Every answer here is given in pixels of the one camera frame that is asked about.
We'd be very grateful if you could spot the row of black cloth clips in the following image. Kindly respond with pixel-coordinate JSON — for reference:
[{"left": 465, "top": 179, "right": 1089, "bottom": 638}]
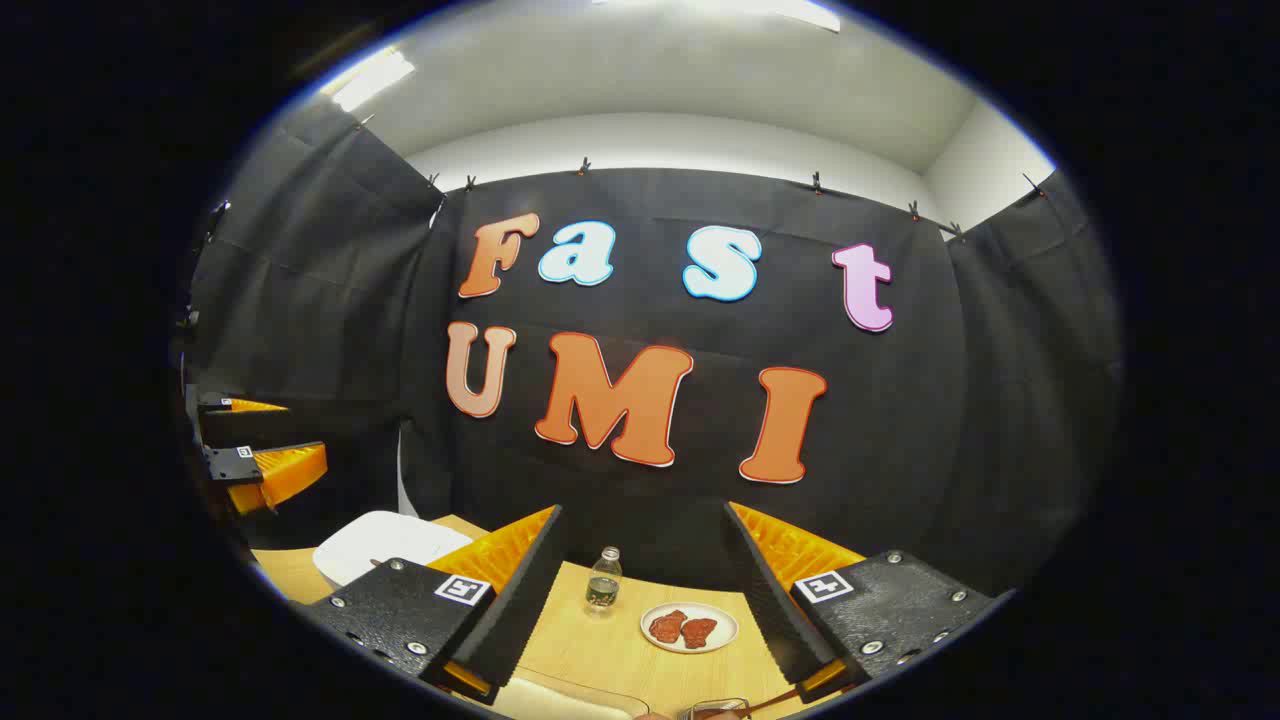
[{"left": 355, "top": 115, "right": 1046, "bottom": 241}]

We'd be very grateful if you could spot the white rice cooker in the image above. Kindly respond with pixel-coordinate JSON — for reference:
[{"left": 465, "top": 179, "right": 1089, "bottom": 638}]
[{"left": 313, "top": 510, "right": 475, "bottom": 588}]

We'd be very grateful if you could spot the ceiling light panel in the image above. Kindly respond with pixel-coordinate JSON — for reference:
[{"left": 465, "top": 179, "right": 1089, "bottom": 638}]
[
  {"left": 320, "top": 45, "right": 416, "bottom": 113},
  {"left": 600, "top": 0, "right": 841, "bottom": 31}
]

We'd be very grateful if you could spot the clear plastic container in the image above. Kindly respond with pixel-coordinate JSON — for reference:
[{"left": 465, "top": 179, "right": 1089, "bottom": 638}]
[{"left": 495, "top": 667, "right": 651, "bottom": 720}]

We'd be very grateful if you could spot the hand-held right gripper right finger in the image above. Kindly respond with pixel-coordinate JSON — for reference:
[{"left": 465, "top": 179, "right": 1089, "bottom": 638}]
[{"left": 723, "top": 500, "right": 1017, "bottom": 705}]

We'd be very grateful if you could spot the clear plastic water bottle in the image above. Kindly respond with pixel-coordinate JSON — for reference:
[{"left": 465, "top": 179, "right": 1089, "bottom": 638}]
[{"left": 585, "top": 546, "right": 623, "bottom": 615}]

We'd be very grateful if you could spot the brown wooden spoon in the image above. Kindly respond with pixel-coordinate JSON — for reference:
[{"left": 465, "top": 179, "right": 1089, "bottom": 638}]
[{"left": 697, "top": 688, "right": 806, "bottom": 719}]

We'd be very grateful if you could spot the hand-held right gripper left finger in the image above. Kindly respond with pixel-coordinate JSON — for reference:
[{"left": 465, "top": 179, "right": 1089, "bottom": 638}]
[{"left": 298, "top": 504, "right": 568, "bottom": 707}]

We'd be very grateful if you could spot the white round plate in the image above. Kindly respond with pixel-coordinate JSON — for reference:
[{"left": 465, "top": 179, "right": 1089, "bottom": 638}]
[{"left": 640, "top": 601, "right": 739, "bottom": 655}]

